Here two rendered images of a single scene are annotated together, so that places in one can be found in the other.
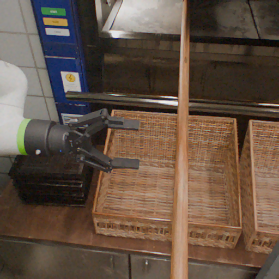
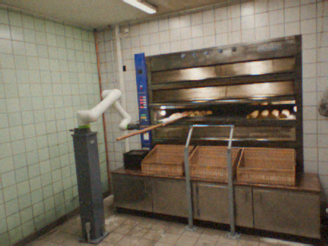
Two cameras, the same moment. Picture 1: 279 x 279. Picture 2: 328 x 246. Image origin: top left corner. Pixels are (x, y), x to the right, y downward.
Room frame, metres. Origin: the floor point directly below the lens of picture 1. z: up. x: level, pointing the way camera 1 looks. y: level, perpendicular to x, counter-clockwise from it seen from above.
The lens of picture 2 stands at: (-2.42, -1.22, 1.59)
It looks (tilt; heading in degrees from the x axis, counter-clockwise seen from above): 6 degrees down; 19
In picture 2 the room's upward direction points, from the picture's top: 4 degrees counter-clockwise
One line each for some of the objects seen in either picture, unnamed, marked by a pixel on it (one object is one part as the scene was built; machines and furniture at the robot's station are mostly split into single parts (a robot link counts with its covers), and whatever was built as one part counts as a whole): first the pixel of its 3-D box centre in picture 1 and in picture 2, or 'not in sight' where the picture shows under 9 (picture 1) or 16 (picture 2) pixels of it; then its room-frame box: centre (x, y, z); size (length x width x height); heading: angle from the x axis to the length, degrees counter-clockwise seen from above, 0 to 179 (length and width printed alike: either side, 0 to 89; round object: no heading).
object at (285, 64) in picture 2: not in sight; (214, 71); (1.03, -0.73, 1.80); 1.79 x 0.11 x 0.19; 82
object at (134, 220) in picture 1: (168, 173); (168, 159); (0.85, -0.12, 0.72); 0.56 x 0.49 x 0.28; 83
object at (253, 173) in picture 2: not in sight; (266, 164); (0.69, -1.30, 0.72); 0.56 x 0.49 x 0.28; 84
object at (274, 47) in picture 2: not in sight; (214, 56); (1.06, -0.74, 1.99); 1.80 x 0.08 x 0.21; 82
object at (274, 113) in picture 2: not in sight; (269, 113); (1.39, -1.37, 1.21); 0.61 x 0.48 x 0.06; 172
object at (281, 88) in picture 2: not in sight; (214, 92); (1.03, -0.73, 1.54); 1.79 x 0.11 x 0.19; 82
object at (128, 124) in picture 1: (124, 124); not in sight; (0.54, 0.04, 1.26); 0.07 x 0.03 x 0.01; 83
